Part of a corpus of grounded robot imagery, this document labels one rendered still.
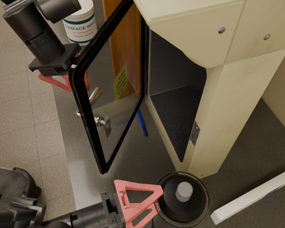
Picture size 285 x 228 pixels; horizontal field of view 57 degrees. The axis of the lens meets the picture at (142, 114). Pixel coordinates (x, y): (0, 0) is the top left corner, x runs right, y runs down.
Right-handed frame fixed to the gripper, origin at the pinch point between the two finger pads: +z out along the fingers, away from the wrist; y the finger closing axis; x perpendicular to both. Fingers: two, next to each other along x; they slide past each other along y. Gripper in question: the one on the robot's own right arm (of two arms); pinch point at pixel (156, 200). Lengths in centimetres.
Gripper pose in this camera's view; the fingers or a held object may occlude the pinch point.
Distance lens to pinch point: 50.2
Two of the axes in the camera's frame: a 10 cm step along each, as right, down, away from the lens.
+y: 0.1, -5.9, -8.1
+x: -3.3, -7.6, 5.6
